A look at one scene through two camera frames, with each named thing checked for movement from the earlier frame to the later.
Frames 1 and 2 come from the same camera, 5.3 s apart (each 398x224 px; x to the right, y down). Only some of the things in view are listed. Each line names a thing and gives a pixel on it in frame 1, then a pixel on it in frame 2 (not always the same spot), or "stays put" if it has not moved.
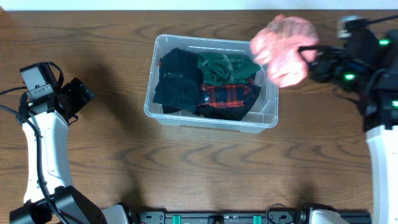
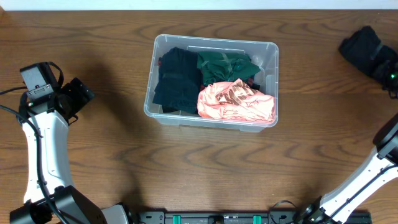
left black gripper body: x=78 y=92 stays put
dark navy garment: x=179 y=86 stays put
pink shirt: x=277 y=47 to x=235 y=99
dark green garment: x=219 y=69 stays put
